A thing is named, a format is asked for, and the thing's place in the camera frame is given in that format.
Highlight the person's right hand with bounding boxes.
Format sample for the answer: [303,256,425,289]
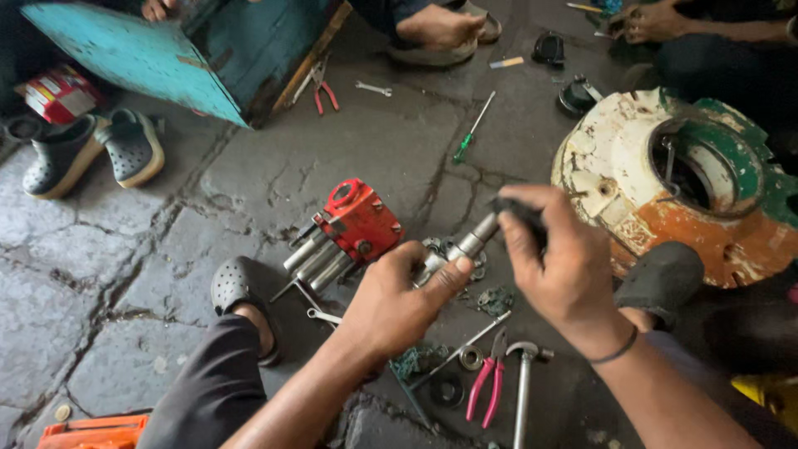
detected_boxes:
[497,185,632,361]

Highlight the person's left hand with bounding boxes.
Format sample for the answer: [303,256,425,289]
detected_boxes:
[337,241,475,363]

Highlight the dark cloth rag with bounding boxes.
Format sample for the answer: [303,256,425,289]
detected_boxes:
[488,196,548,250]

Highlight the silver metal shaft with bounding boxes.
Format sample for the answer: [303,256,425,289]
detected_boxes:
[413,212,501,289]

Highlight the green grey rag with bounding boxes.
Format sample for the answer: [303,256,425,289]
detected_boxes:
[389,343,450,382]

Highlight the green grey rag scrap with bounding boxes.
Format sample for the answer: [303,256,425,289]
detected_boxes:
[476,286,515,318]

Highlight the red pump block with pistons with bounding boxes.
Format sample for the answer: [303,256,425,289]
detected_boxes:
[283,178,405,294]

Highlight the round metal flange part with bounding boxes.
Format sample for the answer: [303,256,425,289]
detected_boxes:
[421,236,488,283]

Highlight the long metal rod tool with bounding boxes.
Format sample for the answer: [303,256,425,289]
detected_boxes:
[408,310,512,392]

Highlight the person's dark right clog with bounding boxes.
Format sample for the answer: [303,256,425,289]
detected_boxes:
[613,241,705,330]

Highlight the black wrist band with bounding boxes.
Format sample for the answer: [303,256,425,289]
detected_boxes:
[585,324,639,365]

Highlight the black round rubber seal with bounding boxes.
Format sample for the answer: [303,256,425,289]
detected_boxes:
[429,375,465,410]

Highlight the silver steel hammer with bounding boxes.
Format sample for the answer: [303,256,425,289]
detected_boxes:
[505,341,554,449]

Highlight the white green rusty motor housing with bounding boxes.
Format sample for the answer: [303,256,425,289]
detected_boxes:
[551,88,798,289]

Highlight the person's grey left clog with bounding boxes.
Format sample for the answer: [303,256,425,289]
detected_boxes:
[210,256,283,368]

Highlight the black round metal cap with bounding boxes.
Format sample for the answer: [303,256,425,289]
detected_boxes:
[557,75,603,118]

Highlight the person's dark trouser leg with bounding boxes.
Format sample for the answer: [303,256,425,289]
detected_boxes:
[136,313,268,449]

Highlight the black plastic part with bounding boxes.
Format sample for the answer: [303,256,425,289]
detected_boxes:
[531,31,566,68]

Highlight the grey clog with tan sole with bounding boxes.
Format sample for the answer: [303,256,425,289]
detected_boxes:
[22,115,108,200]
[95,109,165,189]

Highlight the orange plastic tool case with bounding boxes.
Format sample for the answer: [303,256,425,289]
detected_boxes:
[36,414,150,449]

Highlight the turquoise wooden box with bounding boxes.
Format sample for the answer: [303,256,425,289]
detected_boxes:
[20,0,354,129]

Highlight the red white packet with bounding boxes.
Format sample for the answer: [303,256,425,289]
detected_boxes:
[15,64,106,126]

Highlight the pink handled pliers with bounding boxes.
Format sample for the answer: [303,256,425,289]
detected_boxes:
[465,327,508,430]

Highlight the green handled screwdriver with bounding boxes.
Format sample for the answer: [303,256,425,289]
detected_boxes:
[453,90,497,165]

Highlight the red handled pliers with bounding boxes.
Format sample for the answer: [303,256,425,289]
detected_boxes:
[310,60,340,117]

